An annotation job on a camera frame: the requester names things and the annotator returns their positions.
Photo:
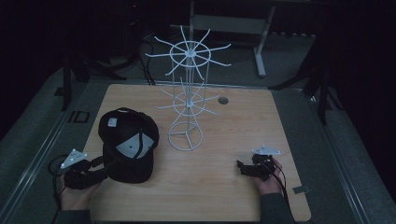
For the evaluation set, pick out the white metal desk frame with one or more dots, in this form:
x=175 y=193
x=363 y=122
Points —
x=260 y=46

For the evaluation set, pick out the black baseball cap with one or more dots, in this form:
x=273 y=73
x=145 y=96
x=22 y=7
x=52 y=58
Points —
x=127 y=146

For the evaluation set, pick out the grey tape strip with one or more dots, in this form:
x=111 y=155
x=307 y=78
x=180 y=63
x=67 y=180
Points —
x=301 y=189

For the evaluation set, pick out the person's right hand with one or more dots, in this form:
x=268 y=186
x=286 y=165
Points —
x=271 y=185

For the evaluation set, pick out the black square floor frame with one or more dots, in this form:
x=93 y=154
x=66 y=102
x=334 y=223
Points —
x=78 y=116

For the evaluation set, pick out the person's left hand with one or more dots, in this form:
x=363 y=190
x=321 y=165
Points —
x=76 y=197

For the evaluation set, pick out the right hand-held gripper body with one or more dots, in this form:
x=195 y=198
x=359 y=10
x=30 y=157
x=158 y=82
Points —
x=263 y=166

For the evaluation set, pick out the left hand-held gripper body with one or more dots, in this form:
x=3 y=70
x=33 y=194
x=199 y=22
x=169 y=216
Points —
x=77 y=174

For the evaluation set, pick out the black tripod stand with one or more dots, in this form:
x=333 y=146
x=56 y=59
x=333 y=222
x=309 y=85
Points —
x=320 y=87
x=67 y=81

